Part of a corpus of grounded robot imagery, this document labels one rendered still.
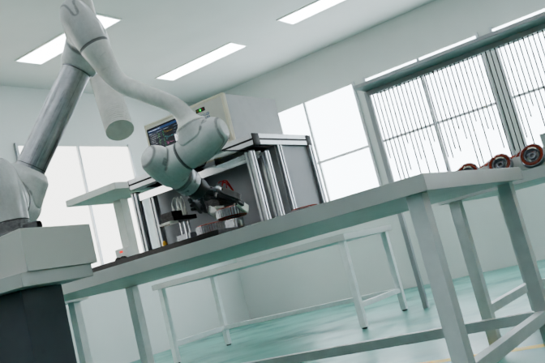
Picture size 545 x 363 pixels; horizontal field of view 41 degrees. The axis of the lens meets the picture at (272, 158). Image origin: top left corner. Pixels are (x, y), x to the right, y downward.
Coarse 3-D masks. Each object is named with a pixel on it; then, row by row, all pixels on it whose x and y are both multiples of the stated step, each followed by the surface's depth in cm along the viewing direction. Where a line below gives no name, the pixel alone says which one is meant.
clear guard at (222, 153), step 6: (222, 150) 274; (228, 150) 276; (234, 150) 280; (240, 150) 283; (246, 150) 286; (216, 156) 282; (222, 156) 285; (228, 156) 288; (234, 156) 292; (210, 162) 291; (216, 162) 294; (222, 162) 298; (198, 168) 264; (204, 168) 301
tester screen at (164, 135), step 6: (174, 120) 307; (162, 126) 310; (168, 126) 309; (174, 126) 307; (150, 132) 314; (156, 132) 312; (162, 132) 310; (168, 132) 309; (174, 132) 307; (150, 138) 314; (156, 138) 312; (162, 138) 310; (168, 138) 309; (174, 138) 307; (156, 144) 312; (162, 144) 310; (168, 144) 309
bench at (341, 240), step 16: (320, 240) 587; (336, 240) 579; (352, 240) 665; (384, 240) 645; (272, 256) 612; (288, 256) 667; (208, 272) 649; (224, 272) 669; (352, 272) 577; (160, 288) 681; (352, 288) 576; (400, 288) 638; (336, 304) 673; (368, 304) 584; (400, 304) 638; (224, 320) 744; (256, 320) 721; (192, 336) 700; (224, 336) 743; (176, 352) 676
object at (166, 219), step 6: (180, 210) 302; (162, 216) 300; (168, 216) 298; (174, 216) 297; (180, 216) 300; (186, 216) 303; (192, 216) 306; (162, 222) 299; (168, 222) 295; (174, 222) 297; (180, 222) 307; (180, 228) 307
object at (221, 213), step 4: (220, 208) 253; (224, 208) 251; (228, 208) 251; (232, 208) 251; (236, 208) 251; (216, 212) 254; (220, 212) 252; (224, 212) 251; (228, 212) 251; (232, 212) 250; (236, 212) 251; (240, 212) 251; (244, 212) 253; (216, 216) 255; (220, 216) 252; (224, 216) 251; (228, 216) 251; (232, 216) 259; (236, 216) 259; (240, 216) 259; (220, 220) 256
